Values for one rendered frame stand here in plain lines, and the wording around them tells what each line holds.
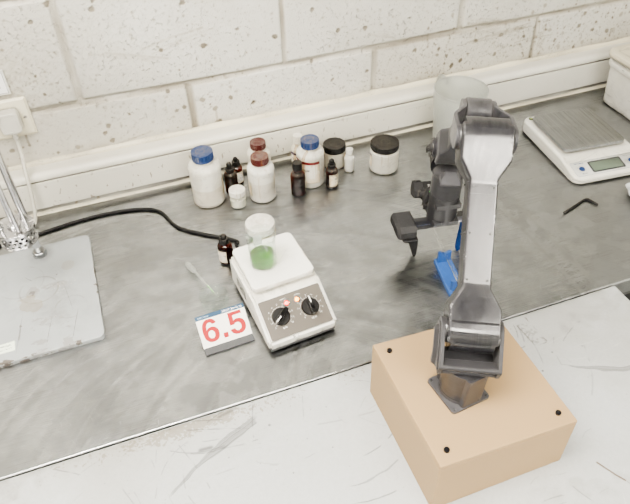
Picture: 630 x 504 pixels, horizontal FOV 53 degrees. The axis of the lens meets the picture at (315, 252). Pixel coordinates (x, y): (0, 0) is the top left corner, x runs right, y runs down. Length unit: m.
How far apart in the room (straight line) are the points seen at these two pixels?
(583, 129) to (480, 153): 0.83
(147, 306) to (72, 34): 0.55
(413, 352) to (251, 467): 0.30
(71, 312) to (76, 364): 0.12
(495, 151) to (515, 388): 0.34
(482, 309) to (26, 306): 0.85
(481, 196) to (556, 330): 0.42
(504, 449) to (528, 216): 0.65
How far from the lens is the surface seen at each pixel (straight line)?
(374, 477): 1.00
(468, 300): 0.87
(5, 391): 1.22
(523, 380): 1.00
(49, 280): 1.36
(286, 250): 1.19
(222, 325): 1.16
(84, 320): 1.25
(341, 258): 1.29
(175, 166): 1.51
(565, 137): 1.65
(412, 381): 0.95
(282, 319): 1.12
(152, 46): 1.42
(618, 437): 1.12
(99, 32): 1.40
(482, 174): 0.89
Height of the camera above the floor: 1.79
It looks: 43 degrees down
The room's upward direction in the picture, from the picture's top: 2 degrees counter-clockwise
